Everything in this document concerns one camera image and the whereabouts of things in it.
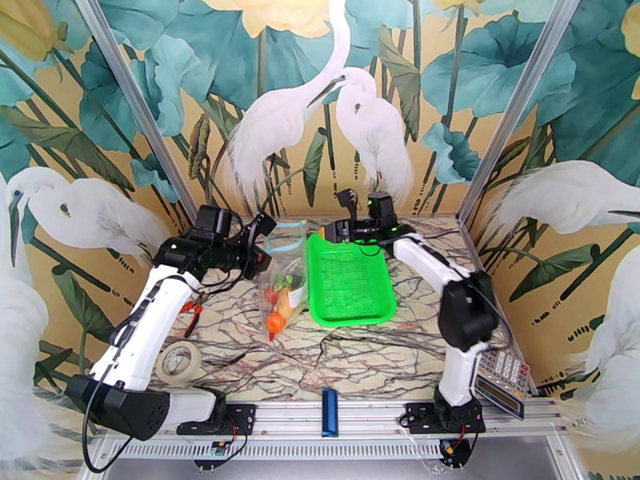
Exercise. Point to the orange mandarin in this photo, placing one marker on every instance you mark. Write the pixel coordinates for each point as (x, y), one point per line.
(275, 322)

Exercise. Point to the small green circuit board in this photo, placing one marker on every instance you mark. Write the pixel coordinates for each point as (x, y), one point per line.
(220, 448)

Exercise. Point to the black eggplant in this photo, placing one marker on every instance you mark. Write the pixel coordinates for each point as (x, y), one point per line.
(299, 282)

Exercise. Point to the black power connector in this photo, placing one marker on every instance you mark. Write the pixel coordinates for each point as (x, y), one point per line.
(452, 451)

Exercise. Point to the brown potato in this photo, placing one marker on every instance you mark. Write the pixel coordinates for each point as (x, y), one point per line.
(286, 303)

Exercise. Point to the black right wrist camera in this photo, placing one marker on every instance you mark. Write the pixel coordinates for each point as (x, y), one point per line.
(347, 201)

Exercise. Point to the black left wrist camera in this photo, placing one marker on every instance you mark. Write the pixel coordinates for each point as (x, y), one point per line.
(266, 224)

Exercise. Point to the aluminium frame post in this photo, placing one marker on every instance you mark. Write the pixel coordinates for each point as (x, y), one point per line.
(522, 93)
(134, 93)

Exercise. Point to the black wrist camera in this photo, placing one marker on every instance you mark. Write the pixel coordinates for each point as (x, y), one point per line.
(347, 201)
(266, 224)

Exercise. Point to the grey desk calculator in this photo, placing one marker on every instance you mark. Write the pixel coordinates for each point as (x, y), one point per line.
(507, 378)

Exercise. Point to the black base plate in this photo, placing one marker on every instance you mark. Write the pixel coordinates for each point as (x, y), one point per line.
(240, 418)
(420, 417)

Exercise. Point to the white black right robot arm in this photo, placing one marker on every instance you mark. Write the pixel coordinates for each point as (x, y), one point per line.
(425, 258)

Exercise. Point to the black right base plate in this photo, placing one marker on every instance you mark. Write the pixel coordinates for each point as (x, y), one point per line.
(420, 417)

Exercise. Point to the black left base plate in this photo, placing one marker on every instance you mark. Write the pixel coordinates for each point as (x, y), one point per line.
(240, 418)

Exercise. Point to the clear zip-top bag blue zipper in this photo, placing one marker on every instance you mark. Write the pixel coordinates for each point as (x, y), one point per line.
(290, 263)

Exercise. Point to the aluminium frame rail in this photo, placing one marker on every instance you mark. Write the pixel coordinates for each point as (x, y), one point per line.
(290, 418)

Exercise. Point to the beige tape roll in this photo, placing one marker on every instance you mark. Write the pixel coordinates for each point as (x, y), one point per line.
(175, 379)

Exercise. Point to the blue metal block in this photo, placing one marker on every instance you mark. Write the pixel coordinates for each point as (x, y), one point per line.
(329, 411)

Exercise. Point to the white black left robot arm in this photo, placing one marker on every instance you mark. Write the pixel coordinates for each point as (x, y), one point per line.
(150, 313)

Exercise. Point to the red tomato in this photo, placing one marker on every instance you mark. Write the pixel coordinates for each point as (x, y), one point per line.
(271, 296)

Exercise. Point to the green plastic basket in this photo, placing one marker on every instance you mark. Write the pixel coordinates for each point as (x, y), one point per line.
(350, 288)

